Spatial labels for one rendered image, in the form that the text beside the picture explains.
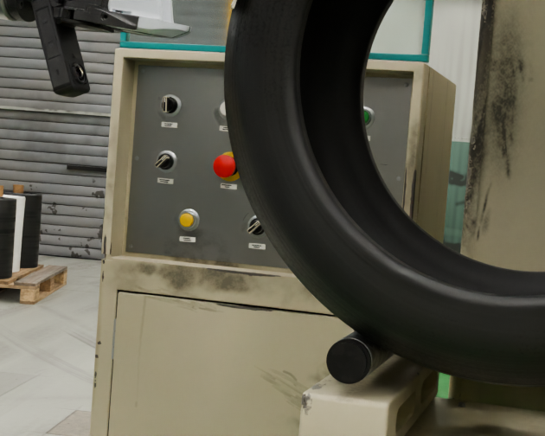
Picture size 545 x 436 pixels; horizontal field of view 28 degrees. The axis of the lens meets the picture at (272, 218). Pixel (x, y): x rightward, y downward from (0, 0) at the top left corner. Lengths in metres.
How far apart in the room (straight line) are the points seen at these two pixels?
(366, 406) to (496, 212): 0.42
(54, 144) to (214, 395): 8.99
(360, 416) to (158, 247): 0.94
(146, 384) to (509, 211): 0.80
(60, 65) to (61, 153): 9.57
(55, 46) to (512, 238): 0.61
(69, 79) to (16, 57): 9.78
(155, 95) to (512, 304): 1.09
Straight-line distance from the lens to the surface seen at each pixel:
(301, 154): 1.03
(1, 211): 7.60
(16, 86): 10.96
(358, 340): 1.08
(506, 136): 1.41
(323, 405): 1.09
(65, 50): 1.26
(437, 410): 1.35
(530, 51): 1.42
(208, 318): 1.88
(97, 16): 1.21
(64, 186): 10.77
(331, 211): 1.02
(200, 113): 1.93
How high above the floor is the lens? 1.09
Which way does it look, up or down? 3 degrees down
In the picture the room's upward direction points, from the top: 4 degrees clockwise
